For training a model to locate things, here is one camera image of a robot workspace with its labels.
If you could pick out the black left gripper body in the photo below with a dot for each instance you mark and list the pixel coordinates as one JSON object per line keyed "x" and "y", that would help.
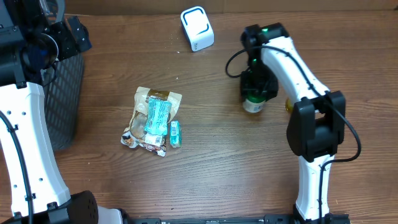
{"x": 67, "y": 46}

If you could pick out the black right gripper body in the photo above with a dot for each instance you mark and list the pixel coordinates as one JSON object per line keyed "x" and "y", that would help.
{"x": 259, "y": 90}

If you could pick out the green lid jar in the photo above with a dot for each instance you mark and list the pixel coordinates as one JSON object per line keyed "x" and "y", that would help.
{"x": 253, "y": 103}

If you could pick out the yellow liquid bottle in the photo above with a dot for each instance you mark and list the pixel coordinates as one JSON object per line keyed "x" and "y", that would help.
{"x": 288, "y": 106}

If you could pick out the small teal tissue pack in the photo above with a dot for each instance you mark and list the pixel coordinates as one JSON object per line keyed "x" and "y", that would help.
{"x": 175, "y": 134}

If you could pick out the teal wet wipes pack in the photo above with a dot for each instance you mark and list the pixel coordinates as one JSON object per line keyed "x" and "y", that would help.
{"x": 158, "y": 116}

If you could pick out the brown white snack bag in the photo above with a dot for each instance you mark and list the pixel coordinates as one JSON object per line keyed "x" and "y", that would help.
{"x": 135, "y": 136}

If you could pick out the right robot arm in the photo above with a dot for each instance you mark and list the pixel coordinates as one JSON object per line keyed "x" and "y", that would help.
{"x": 315, "y": 129}

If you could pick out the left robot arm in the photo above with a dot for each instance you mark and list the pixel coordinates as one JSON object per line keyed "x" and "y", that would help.
{"x": 36, "y": 36}

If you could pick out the white barcode scanner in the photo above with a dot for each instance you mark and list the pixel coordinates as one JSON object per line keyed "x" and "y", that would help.
{"x": 197, "y": 28}

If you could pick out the grey plastic basket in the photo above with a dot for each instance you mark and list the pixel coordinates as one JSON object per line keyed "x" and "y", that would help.
{"x": 62, "y": 82}

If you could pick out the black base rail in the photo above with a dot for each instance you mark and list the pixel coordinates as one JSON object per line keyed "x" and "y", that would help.
{"x": 122, "y": 218}

